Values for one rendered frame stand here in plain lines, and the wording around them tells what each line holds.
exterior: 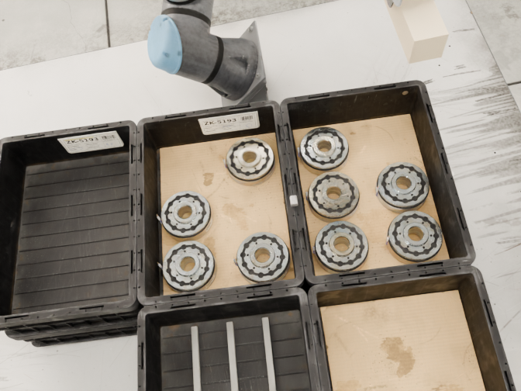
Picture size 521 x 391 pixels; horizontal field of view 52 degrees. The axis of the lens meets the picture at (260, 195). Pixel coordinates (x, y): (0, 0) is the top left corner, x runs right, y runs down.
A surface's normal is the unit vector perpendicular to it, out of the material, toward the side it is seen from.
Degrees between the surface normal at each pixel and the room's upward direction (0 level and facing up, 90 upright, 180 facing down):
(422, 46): 90
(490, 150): 0
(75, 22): 0
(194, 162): 0
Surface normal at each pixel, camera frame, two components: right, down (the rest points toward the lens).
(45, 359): -0.09, -0.43
